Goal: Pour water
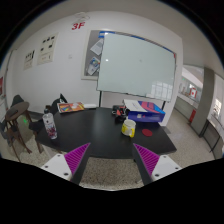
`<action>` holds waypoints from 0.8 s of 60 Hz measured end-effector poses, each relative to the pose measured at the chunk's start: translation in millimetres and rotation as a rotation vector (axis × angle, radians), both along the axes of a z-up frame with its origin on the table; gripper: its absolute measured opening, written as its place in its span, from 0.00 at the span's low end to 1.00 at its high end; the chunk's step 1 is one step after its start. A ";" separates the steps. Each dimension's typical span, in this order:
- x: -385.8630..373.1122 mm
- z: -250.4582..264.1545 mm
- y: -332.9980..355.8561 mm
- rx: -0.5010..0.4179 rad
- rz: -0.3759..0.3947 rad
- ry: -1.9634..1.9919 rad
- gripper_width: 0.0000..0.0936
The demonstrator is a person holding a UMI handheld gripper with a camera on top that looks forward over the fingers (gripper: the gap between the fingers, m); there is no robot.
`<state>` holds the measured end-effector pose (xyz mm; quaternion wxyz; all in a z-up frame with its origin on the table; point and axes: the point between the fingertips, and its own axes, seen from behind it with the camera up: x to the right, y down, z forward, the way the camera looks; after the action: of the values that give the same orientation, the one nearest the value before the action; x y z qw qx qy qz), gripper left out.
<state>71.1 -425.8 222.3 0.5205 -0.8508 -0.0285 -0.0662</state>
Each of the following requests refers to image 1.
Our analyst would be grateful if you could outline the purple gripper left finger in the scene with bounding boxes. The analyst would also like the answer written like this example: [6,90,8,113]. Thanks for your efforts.
[41,142,92,186]

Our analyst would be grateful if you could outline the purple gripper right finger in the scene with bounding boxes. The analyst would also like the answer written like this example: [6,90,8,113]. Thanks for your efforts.
[132,142,183,186]

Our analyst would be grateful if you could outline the clear plastic water bottle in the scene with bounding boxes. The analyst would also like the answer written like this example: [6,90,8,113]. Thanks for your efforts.
[42,109,57,139]

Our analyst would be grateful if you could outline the red round coaster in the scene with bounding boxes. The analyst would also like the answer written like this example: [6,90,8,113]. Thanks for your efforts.
[142,129,153,137]

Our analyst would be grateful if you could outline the white and yellow mug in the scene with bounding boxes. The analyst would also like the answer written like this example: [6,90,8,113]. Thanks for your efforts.
[121,119,136,138]

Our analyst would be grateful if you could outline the blue cardboard box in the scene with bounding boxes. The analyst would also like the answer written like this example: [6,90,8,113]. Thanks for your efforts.
[128,101,165,122]

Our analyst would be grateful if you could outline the black red small device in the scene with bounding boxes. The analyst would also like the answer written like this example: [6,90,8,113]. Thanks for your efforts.
[112,105,129,121]

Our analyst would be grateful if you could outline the colourful book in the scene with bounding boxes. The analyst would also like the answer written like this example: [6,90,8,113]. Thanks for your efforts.
[58,102,84,113]

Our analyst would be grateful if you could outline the white flat eraser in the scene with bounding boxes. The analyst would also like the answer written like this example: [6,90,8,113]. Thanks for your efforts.
[83,104,97,109]

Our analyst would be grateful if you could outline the black office chair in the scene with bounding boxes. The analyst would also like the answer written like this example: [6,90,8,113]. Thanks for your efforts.
[45,94,67,114]

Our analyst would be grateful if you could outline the white paper sheets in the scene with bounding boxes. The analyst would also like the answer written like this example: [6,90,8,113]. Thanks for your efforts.
[123,99,145,112]

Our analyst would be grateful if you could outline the dark wooden chair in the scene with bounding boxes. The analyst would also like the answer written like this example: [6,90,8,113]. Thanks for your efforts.
[0,121,20,159]

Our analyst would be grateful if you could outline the grey concrete pillar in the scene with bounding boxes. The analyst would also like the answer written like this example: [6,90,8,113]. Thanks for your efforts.
[191,68,215,136]

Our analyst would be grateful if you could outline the large whiteboard on stand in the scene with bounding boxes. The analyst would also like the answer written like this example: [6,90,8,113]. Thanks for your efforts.
[97,33,176,102]

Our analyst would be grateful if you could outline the grey notice board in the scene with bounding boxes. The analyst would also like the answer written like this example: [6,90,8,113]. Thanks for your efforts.
[81,30,109,80]

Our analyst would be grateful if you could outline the white wall poster left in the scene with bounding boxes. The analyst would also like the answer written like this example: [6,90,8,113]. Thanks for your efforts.
[23,50,35,70]

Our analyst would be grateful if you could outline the white wall poster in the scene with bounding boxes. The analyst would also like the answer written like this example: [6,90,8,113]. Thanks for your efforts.
[23,50,35,70]
[37,33,58,65]

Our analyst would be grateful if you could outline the white wall poster right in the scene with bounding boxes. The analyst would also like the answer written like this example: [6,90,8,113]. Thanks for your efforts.
[37,33,58,65]

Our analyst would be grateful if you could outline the red 3F wall sign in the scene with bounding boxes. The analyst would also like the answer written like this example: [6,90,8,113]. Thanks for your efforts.
[71,22,85,31]

